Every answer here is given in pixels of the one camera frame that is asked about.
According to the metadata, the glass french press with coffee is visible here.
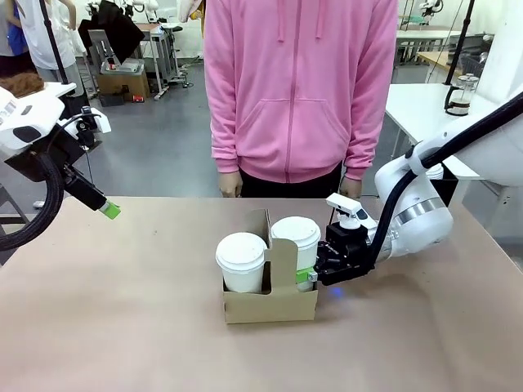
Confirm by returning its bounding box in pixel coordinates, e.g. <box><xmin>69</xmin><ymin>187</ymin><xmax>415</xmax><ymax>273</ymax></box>
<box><xmin>444</xmin><ymin>73</ymin><xmax>481</xmax><ymax>118</ymax></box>

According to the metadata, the white plastic cup lid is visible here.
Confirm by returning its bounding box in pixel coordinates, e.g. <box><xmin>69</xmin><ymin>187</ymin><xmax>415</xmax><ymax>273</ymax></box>
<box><xmin>270</xmin><ymin>216</ymin><xmax>323</xmax><ymax>249</ymax></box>
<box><xmin>215</xmin><ymin>232</ymin><xmax>269</xmax><ymax>274</ymax></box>

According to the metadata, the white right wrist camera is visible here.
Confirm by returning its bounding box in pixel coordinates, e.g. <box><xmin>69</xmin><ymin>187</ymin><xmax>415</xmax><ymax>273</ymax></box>
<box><xmin>325</xmin><ymin>194</ymin><xmax>371</xmax><ymax>230</ymax></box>

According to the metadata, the white table with brown fur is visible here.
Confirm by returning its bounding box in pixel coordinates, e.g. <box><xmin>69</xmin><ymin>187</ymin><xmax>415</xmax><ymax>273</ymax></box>
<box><xmin>40</xmin><ymin>82</ymin><xmax>78</xmax><ymax>100</ymax></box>

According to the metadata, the black cloth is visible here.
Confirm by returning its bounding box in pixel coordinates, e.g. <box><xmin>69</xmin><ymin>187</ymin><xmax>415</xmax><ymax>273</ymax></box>
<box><xmin>77</xmin><ymin>0</ymin><xmax>146</xmax><ymax>66</ymax></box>

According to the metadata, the grey device on box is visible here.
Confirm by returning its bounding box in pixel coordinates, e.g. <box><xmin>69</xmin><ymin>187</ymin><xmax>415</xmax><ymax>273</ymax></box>
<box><xmin>100</xmin><ymin>58</ymin><xmax>146</xmax><ymax>77</ymax></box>

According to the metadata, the white rolling desk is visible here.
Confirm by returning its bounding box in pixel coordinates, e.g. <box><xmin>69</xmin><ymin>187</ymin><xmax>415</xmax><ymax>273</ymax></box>
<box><xmin>137</xmin><ymin>22</ymin><xmax>194</xmax><ymax>100</ymax></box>

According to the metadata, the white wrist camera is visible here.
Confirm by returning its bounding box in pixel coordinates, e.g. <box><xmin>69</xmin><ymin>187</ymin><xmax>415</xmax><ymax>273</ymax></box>
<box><xmin>60</xmin><ymin>105</ymin><xmax>113</xmax><ymax>142</ymax></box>
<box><xmin>325</xmin><ymin>194</ymin><xmax>371</xmax><ymax>230</ymax></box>

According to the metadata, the person's left forearm pink sleeve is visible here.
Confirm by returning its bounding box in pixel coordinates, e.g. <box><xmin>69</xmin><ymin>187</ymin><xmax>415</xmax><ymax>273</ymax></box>
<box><xmin>342</xmin><ymin>101</ymin><xmax>388</xmax><ymax>181</ymax></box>

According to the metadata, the large white table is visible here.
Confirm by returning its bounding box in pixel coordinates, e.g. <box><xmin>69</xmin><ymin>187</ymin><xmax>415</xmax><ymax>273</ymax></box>
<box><xmin>384</xmin><ymin>83</ymin><xmax>523</xmax><ymax>246</ymax></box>

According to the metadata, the brown cardboard cup carrier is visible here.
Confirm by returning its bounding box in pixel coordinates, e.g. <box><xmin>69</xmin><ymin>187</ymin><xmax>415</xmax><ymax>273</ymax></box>
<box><xmin>222</xmin><ymin>208</ymin><xmax>320</xmax><ymax>325</ymax></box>

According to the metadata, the cardboard box on floor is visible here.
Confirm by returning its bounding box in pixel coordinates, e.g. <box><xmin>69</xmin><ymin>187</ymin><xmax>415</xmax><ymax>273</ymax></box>
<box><xmin>96</xmin><ymin>71</ymin><xmax>150</xmax><ymax>102</ymax></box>

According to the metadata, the person's right forearm pink sleeve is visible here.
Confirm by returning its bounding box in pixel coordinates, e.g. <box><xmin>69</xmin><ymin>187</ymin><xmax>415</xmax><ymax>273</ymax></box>
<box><xmin>209</xmin><ymin>101</ymin><xmax>243</xmax><ymax>176</ymax></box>

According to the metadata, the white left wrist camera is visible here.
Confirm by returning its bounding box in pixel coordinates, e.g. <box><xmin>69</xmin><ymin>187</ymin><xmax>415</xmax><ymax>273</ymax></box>
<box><xmin>60</xmin><ymin>105</ymin><xmax>113</xmax><ymax>142</ymax></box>

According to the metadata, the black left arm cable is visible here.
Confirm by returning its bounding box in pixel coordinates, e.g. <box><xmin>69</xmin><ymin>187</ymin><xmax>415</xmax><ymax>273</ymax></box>
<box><xmin>0</xmin><ymin>153</ymin><xmax>67</xmax><ymax>252</ymax></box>

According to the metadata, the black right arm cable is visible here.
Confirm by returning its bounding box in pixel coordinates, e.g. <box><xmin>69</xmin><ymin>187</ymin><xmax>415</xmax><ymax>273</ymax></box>
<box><xmin>365</xmin><ymin>91</ymin><xmax>523</xmax><ymax>271</ymax></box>

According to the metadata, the person in white shirt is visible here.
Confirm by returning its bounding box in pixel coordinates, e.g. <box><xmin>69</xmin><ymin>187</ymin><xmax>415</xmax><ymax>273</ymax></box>
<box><xmin>16</xmin><ymin>0</ymin><xmax>96</xmax><ymax>123</ymax></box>

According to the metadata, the brown furry object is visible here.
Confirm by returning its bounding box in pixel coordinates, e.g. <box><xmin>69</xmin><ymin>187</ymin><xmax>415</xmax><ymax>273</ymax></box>
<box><xmin>0</xmin><ymin>73</ymin><xmax>46</xmax><ymax>99</ymax></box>

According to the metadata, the black tripod pole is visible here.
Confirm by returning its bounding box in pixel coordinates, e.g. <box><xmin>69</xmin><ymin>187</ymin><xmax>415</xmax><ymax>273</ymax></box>
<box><xmin>444</xmin><ymin>0</ymin><xmax>476</xmax><ymax>87</ymax></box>
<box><xmin>38</xmin><ymin>0</ymin><xmax>71</xmax><ymax>87</ymax></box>

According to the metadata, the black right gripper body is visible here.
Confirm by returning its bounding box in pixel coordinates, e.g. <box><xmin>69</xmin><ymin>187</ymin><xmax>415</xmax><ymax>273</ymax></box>
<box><xmin>316</xmin><ymin>223</ymin><xmax>375</xmax><ymax>287</ymax></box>

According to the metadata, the person's right hand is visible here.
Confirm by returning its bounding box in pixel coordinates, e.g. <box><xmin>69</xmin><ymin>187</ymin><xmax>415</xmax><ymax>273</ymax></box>
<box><xmin>218</xmin><ymin>171</ymin><xmax>244</xmax><ymax>199</ymax></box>

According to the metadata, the person's left hand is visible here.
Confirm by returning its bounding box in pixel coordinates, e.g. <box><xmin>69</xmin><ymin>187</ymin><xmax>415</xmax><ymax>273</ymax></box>
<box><xmin>339</xmin><ymin>177</ymin><xmax>364</xmax><ymax>200</ymax></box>

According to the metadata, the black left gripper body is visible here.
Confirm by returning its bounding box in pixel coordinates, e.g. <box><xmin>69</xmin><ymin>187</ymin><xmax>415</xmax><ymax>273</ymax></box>
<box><xmin>4</xmin><ymin>130</ymin><xmax>81</xmax><ymax>183</ymax></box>

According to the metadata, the person in pink hoodie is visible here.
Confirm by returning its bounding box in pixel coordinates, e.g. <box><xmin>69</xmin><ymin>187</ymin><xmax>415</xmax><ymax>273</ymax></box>
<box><xmin>203</xmin><ymin>0</ymin><xmax>400</xmax><ymax>200</ymax></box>

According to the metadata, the wire basket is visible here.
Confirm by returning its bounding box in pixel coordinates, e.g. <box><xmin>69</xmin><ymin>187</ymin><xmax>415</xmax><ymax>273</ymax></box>
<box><xmin>460</xmin><ymin>54</ymin><xmax>490</xmax><ymax>79</ymax></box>

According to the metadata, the long white table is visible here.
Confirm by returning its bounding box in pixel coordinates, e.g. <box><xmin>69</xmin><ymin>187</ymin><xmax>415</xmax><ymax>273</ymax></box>
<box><xmin>395</xmin><ymin>27</ymin><xmax>496</xmax><ymax>66</ymax></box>

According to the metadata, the wooden top table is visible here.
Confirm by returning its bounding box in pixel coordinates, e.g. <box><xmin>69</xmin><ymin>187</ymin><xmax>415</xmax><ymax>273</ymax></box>
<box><xmin>415</xmin><ymin>50</ymin><xmax>465</xmax><ymax>75</ymax></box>

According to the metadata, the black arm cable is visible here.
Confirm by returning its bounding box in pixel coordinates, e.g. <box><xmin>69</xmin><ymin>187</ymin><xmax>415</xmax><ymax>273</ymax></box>
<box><xmin>365</xmin><ymin>91</ymin><xmax>523</xmax><ymax>271</ymax></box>
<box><xmin>0</xmin><ymin>153</ymin><xmax>67</xmax><ymax>252</ymax></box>

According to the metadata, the white cloth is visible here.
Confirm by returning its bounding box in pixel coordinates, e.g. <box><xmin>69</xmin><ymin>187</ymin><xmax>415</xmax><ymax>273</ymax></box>
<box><xmin>177</xmin><ymin>0</ymin><xmax>204</xmax><ymax>24</ymax></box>

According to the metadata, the person in blue top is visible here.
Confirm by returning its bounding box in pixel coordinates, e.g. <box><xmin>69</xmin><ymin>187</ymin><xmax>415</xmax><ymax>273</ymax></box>
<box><xmin>0</xmin><ymin>0</ymin><xmax>26</xmax><ymax>78</ymax></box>

